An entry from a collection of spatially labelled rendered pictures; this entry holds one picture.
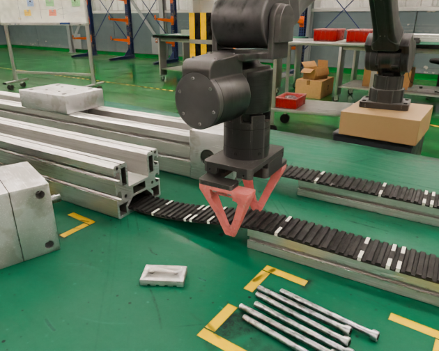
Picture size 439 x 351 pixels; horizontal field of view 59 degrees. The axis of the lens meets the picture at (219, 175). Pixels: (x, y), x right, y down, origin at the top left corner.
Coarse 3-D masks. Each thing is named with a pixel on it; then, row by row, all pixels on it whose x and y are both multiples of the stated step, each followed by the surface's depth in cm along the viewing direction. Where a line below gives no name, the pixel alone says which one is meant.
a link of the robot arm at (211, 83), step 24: (288, 24) 41; (216, 48) 45; (192, 72) 38; (216, 72) 38; (240, 72) 41; (192, 96) 39; (216, 96) 37; (240, 96) 40; (192, 120) 40; (216, 120) 38
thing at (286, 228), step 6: (288, 216) 52; (282, 222) 51; (288, 222) 51; (294, 222) 50; (282, 228) 49; (288, 228) 49; (294, 228) 50; (276, 234) 48; (282, 234) 48; (288, 234) 48
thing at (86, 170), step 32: (0, 128) 80; (32, 128) 75; (0, 160) 70; (32, 160) 65; (64, 160) 61; (96, 160) 58; (128, 160) 64; (64, 192) 63; (96, 192) 61; (128, 192) 59
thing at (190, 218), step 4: (200, 208) 58; (204, 208) 58; (208, 208) 58; (192, 212) 57; (196, 212) 57; (200, 212) 57; (188, 216) 56; (192, 216) 56; (196, 216) 56; (184, 220) 55; (188, 220) 55; (192, 220) 55
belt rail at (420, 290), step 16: (256, 240) 51; (272, 240) 49; (288, 240) 48; (288, 256) 49; (304, 256) 48; (320, 256) 46; (336, 256) 45; (336, 272) 46; (352, 272) 45; (368, 272) 44; (384, 272) 43; (384, 288) 43; (400, 288) 42; (416, 288) 42; (432, 288) 41; (432, 304) 41
